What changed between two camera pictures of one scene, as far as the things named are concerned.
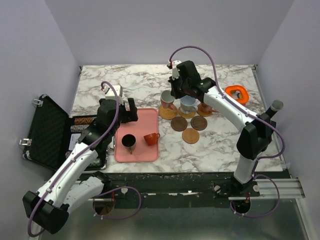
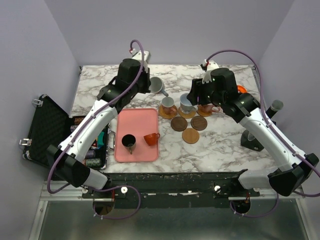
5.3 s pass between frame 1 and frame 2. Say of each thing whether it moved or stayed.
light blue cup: stayed
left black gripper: moved
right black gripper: moved
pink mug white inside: stayed
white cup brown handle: moved
